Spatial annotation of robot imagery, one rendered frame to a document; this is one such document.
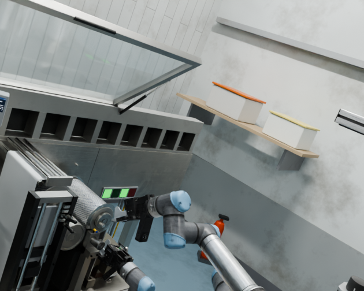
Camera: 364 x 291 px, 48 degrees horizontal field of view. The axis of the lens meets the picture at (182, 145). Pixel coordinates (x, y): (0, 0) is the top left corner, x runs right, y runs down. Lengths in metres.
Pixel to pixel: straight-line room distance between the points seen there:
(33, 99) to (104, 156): 0.51
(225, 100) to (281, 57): 0.83
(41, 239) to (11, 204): 0.21
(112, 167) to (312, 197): 2.61
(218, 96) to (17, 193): 2.95
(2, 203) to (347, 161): 3.26
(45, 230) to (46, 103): 0.56
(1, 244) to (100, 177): 0.64
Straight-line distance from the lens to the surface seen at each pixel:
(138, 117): 2.10
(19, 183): 1.58
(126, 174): 2.22
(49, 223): 1.47
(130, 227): 2.76
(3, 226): 1.68
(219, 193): 4.78
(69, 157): 1.94
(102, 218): 1.73
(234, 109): 4.08
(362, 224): 4.19
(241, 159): 4.64
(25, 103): 1.73
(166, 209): 1.41
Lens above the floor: 2.02
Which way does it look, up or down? 12 degrees down
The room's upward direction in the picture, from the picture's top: 21 degrees clockwise
